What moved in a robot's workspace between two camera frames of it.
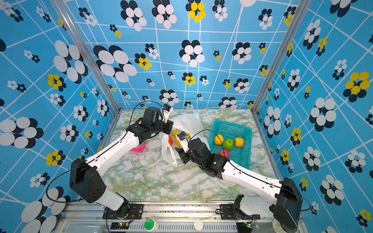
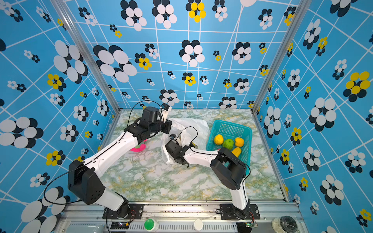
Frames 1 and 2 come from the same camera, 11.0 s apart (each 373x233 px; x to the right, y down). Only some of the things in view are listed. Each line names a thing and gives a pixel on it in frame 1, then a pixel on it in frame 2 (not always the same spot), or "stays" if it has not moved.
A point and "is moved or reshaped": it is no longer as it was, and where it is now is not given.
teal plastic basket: (240, 156) stays
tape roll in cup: (280, 228) stays
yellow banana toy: (175, 132) → (237, 151)
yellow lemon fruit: (217, 140) stays
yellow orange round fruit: (239, 141) stays
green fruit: (228, 144) stays
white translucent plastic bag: (189, 123) is moved or reshaped
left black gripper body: (161, 126) stays
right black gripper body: (187, 158) → (185, 147)
